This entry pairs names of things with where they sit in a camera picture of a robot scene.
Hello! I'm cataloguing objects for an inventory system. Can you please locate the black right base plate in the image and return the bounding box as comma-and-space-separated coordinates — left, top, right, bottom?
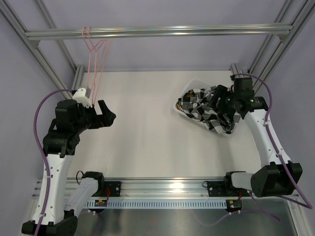
202, 180, 249, 197

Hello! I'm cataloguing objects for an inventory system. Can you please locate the pink hanger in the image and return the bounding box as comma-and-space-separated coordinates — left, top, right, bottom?
81, 27, 108, 104
82, 27, 111, 104

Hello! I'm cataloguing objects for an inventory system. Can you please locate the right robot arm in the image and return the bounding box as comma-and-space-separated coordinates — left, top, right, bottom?
210, 73, 303, 197

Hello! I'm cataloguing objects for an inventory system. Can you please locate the aluminium top bar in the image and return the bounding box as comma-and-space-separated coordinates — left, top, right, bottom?
25, 23, 293, 41

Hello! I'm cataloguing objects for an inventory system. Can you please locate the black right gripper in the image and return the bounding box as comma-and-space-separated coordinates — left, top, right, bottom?
206, 85, 239, 117

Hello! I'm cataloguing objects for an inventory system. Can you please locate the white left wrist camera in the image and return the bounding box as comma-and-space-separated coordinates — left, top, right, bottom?
72, 87, 93, 108

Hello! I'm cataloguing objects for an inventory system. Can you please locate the black white checked shirt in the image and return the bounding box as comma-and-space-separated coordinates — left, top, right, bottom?
176, 85, 242, 135

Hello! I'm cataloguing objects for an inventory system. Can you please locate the slotted cable duct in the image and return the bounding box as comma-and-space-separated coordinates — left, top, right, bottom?
84, 199, 227, 209

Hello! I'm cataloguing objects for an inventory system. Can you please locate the aluminium front rail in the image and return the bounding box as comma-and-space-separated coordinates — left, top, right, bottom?
33, 178, 300, 199

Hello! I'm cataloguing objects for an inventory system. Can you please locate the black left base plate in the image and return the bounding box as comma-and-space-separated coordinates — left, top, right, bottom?
93, 181, 122, 197

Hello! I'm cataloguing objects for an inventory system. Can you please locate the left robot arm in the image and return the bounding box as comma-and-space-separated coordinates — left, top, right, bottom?
21, 99, 116, 236

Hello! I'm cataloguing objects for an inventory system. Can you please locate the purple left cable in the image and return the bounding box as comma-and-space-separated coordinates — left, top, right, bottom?
33, 88, 74, 236

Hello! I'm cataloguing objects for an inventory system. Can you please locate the white plastic basket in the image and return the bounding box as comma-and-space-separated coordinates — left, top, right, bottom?
173, 78, 238, 137

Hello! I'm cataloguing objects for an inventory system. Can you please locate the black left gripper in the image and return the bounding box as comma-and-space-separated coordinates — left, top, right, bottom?
73, 100, 115, 134

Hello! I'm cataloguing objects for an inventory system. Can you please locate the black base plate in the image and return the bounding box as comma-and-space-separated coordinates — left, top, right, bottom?
93, 181, 122, 197
202, 180, 249, 197

